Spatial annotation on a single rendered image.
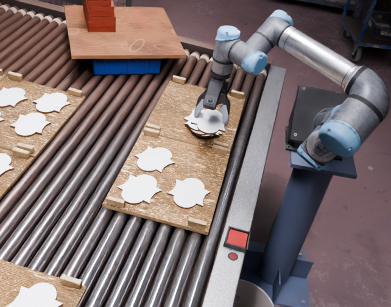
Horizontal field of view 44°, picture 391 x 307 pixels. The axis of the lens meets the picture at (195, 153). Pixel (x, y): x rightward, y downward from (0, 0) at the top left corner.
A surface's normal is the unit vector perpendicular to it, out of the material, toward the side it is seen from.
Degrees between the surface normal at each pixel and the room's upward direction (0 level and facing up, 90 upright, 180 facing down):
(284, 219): 90
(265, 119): 0
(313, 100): 47
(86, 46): 0
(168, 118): 0
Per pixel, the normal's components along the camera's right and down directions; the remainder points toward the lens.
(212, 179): 0.14, -0.76
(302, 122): 0.00, -0.07
